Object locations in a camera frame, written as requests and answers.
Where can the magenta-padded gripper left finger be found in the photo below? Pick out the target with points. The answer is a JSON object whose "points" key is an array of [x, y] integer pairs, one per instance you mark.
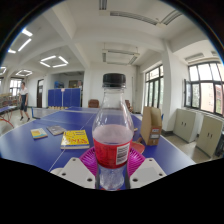
{"points": [[78, 171]]}

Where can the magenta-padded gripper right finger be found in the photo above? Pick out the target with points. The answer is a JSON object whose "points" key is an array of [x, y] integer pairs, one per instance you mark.
{"points": [[146, 171]]}

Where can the clear red-labelled drink bottle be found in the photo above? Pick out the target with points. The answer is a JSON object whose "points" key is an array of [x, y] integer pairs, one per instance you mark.
{"points": [[112, 143]]}

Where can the yellow book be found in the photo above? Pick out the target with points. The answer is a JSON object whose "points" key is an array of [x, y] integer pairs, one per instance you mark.
{"points": [[75, 139]]}

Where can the brown cardboard file box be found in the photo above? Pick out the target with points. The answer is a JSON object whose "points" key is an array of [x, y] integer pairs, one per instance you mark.
{"points": [[150, 126]]}

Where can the small colourful book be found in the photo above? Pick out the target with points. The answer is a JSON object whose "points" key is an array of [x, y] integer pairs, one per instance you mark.
{"points": [[39, 133]]}

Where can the beige cabinet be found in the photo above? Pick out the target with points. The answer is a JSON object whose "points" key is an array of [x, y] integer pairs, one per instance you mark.
{"points": [[209, 135], [185, 125]]}

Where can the brown chair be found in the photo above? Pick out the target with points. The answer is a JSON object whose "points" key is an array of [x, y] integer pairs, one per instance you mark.
{"points": [[93, 103], [129, 106]]}

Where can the folded blue tables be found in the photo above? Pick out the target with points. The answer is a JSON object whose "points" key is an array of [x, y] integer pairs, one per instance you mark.
{"points": [[65, 97]]}

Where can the narrow dark-framed window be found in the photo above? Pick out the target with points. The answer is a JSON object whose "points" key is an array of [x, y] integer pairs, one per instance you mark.
{"points": [[154, 86]]}

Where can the dark door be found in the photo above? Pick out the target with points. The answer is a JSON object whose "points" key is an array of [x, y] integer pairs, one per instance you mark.
{"points": [[40, 93]]}

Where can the person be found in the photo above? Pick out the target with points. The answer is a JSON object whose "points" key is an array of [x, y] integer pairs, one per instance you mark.
{"points": [[23, 100]]}

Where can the wide dark-framed window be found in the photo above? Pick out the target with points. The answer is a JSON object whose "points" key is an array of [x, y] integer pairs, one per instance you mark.
{"points": [[205, 86]]}

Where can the ceiling lights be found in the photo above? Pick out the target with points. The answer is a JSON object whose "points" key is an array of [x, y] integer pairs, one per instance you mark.
{"points": [[53, 61]]}

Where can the ceiling air conditioner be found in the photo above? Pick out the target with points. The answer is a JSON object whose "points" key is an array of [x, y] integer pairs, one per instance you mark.
{"points": [[120, 57]]}

